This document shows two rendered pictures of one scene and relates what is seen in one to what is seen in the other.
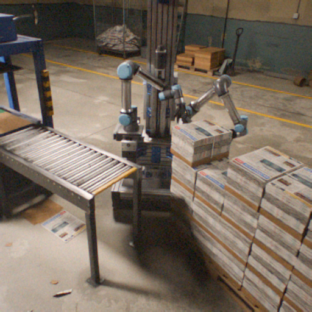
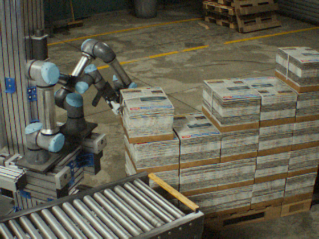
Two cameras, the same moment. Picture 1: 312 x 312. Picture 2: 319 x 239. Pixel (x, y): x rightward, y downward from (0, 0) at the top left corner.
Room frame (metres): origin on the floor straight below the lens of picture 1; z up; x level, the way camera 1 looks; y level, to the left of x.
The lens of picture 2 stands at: (1.17, 2.43, 2.27)
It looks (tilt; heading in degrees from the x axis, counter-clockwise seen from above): 24 degrees down; 290
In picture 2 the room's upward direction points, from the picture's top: straight up
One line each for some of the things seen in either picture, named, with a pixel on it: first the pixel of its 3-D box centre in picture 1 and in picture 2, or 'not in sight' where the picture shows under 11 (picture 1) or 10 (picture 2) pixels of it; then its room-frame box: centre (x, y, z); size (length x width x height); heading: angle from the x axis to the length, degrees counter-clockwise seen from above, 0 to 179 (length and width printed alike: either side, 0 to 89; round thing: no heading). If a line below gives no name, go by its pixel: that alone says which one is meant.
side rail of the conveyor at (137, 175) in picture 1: (81, 148); (44, 214); (2.45, 0.67, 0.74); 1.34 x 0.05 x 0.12; 55
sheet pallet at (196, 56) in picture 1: (200, 58); not in sight; (8.74, -1.04, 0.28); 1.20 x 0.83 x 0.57; 55
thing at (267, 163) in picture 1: (267, 161); (231, 87); (1.75, -0.70, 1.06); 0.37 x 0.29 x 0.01; 125
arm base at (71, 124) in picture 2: not in sight; (76, 120); (2.71, -0.23, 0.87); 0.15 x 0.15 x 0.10
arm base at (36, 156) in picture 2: (131, 124); (36, 151); (2.73, 0.26, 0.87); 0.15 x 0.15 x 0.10
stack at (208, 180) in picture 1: (234, 228); (208, 173); (1.86, -0.61, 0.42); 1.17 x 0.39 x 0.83; 35
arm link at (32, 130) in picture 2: (130, 112); (35, 135); (2.72, 0.26, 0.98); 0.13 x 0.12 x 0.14; 169
